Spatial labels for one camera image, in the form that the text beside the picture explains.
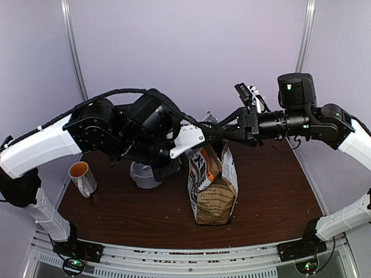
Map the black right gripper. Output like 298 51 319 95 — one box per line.
213 104 311 147

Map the brown white pet food bag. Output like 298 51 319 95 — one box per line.
186 139 239 225

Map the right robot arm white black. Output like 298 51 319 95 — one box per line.
206 72 370 169

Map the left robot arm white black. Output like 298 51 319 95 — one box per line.
1 89 217 257

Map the grey double pet bowl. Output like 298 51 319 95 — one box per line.
130 162 162 189

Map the white patterned mug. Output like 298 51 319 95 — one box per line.
68 161 97 198

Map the black braided left cable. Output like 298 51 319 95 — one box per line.
37 88 227 137

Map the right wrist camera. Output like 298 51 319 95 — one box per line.
234 83 267 114

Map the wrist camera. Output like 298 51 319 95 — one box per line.
169 125 205 159
234 83 267 114

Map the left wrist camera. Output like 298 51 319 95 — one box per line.
169 125 205 159

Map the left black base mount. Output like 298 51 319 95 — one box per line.
50 228 104 263

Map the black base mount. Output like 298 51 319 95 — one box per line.
277 218 327 262
50 228 104 263

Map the front aluminium rail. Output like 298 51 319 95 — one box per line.
27 228 357 278

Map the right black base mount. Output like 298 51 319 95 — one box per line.
277 218 327 262

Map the right aluminium frame post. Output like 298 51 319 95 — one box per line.
295 0 316 72

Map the aluminium frame post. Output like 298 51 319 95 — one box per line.
295 0 316 72
60 0 89 101

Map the left aluminium frame post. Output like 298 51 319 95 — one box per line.
60 0 89 101

